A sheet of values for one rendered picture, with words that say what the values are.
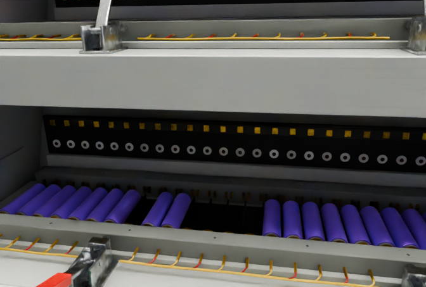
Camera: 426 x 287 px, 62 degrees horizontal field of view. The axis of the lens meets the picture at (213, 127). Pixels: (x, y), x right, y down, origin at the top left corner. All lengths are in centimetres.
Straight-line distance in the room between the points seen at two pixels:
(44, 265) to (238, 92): 24
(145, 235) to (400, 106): 24
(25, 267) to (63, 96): 16
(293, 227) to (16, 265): 26
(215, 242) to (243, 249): 3
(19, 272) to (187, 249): 15
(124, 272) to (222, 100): 18
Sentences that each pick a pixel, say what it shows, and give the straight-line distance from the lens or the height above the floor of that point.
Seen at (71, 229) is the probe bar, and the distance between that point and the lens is 38.
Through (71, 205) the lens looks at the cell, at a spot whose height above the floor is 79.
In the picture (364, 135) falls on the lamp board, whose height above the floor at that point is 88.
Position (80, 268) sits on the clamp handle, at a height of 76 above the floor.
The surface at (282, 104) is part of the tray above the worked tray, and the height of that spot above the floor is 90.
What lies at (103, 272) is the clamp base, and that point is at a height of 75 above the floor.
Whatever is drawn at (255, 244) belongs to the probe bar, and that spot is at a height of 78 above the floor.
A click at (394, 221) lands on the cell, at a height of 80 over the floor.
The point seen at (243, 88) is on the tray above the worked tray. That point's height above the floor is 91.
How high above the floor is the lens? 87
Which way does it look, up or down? 1 degrees up
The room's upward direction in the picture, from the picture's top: 2 degrees clockwise
